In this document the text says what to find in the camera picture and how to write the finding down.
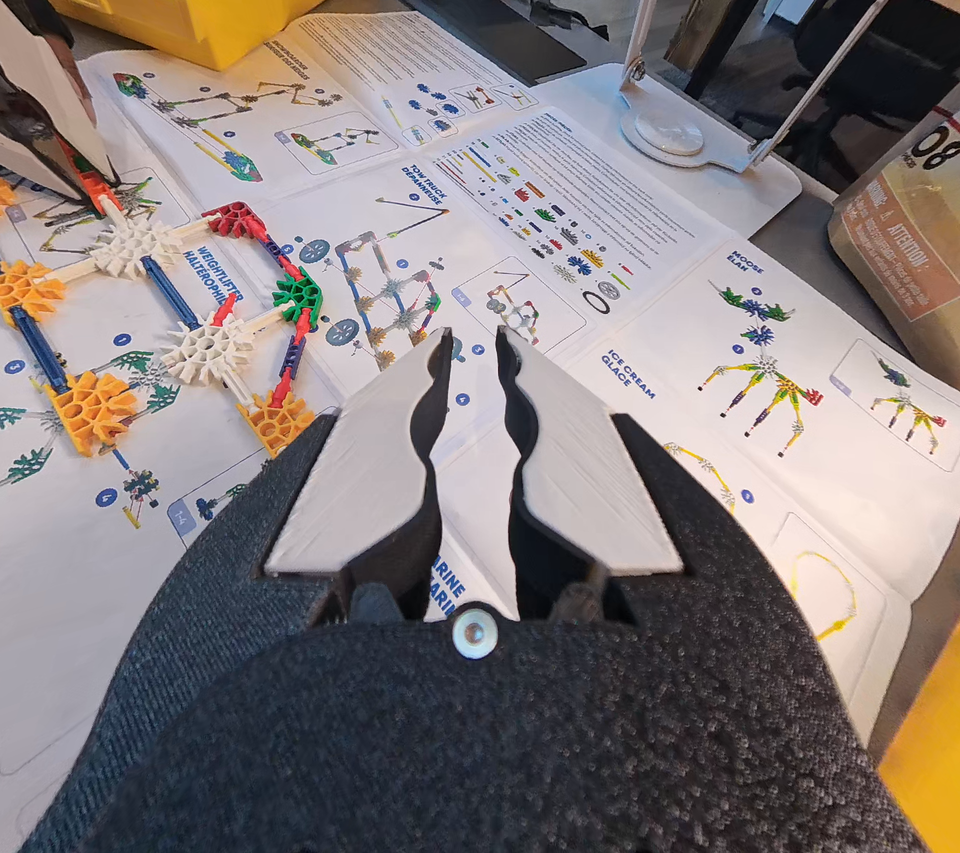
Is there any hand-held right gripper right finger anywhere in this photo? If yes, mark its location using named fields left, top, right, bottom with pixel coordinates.
left=495, top=328, right=684, bottom=611

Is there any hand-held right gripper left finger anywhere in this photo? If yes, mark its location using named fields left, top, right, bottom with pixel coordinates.
left=266, top=331, right=456, bottom=614

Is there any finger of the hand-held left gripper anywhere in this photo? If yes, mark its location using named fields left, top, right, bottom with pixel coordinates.
left=0, top=0, right=115, bottom=182
left=0, top=115, right=100, bottom=208

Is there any colourful rod connector toy model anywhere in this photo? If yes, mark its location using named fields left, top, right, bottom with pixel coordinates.
left=0, top=171, right=325, bottom=458

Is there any toy building instruction sheet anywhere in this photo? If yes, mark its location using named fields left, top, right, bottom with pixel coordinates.
left=0, top=10, right=960, bottom=794

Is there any construction toy box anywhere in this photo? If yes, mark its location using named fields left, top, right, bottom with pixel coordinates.
left=828, top=88, right=960, bottom=392

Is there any flat dark device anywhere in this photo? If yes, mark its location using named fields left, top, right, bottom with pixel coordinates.
left=371, top=0, right=588, bottom=86

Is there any black office chair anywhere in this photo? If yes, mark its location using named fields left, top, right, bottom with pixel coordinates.
left=788, top=0, right=960, bottom=188

